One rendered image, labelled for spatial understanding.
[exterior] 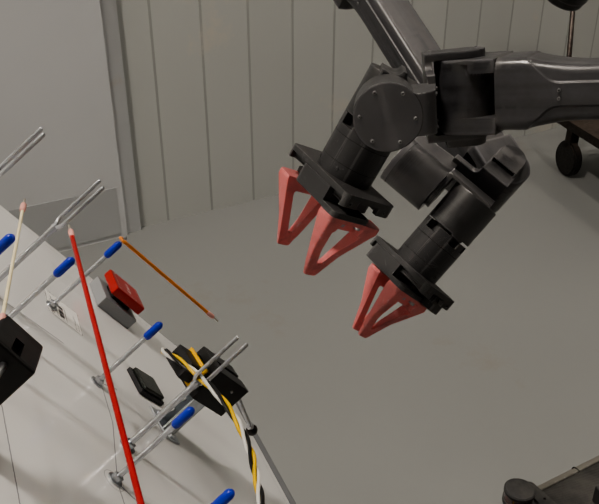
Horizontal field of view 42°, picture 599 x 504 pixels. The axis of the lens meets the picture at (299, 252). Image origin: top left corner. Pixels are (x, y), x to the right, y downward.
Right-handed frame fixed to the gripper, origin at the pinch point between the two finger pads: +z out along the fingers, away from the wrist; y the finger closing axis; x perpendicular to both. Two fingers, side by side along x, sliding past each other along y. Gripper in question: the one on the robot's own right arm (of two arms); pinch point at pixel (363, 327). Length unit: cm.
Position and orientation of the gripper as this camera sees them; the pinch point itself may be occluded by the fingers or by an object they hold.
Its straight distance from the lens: 91.8
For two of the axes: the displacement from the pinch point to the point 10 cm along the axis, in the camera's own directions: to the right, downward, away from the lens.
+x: 5.9, 3.6, 7.2
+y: 4.9, 5.4, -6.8
